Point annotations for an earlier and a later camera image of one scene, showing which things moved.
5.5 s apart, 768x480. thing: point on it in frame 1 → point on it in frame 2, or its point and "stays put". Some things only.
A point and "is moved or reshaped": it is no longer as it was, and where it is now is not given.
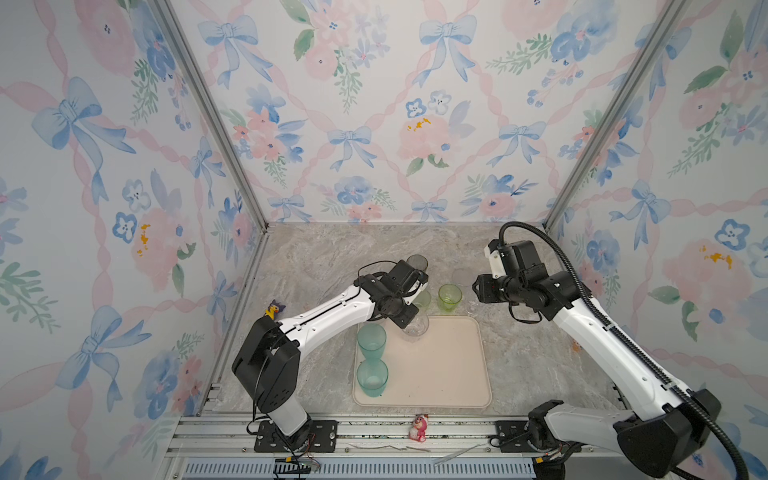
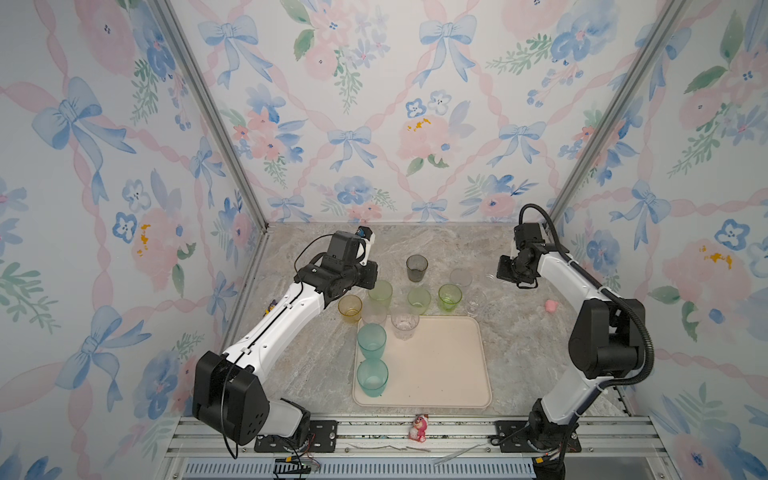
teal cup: [372, 376] stays put
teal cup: [371, 339] stays put
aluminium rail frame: [223, 447] stays put
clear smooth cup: [416, 327] is moved or reshaped
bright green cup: [450, 295] stays put
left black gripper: [411, 311] → [369, 281]
